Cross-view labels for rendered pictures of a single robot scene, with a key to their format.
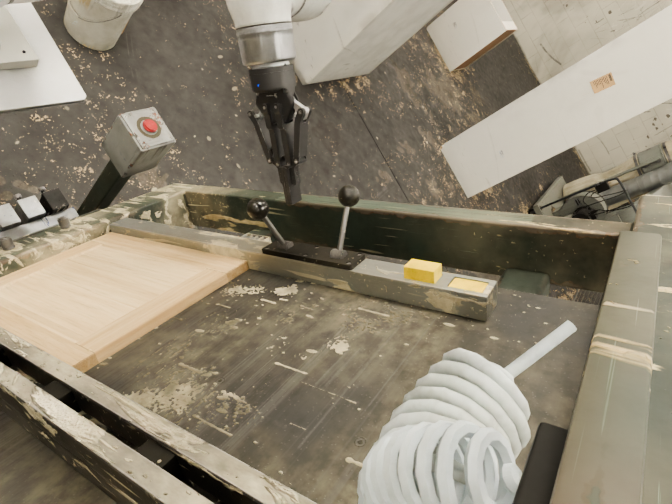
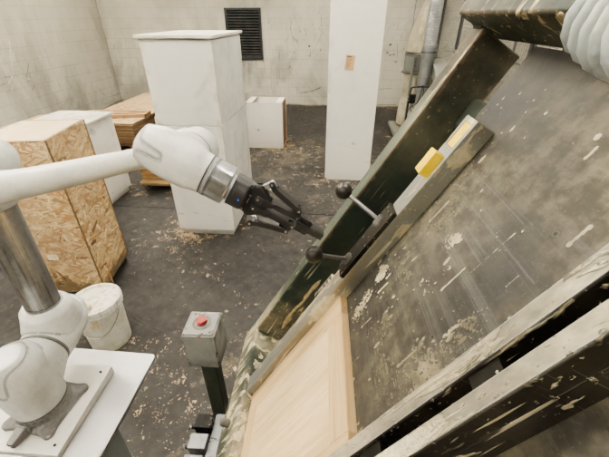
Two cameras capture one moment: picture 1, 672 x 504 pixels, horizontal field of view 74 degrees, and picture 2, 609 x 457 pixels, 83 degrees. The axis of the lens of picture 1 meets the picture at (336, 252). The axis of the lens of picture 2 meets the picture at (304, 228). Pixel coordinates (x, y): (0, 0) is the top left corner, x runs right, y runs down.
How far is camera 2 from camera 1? 18 cm
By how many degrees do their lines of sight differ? 13
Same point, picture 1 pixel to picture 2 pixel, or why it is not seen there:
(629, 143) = (392, 73)
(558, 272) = (478, 91)
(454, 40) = (267, 135)
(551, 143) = (366, 111)
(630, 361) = not seen: outside the picture
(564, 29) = (302, 75)
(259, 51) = (220, 183)
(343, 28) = not seen: hidden behind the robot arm
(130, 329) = (344, 395)
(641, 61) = (352, 34)
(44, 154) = (163, 424)
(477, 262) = (437, 143)
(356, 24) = not seen: hidden behind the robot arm
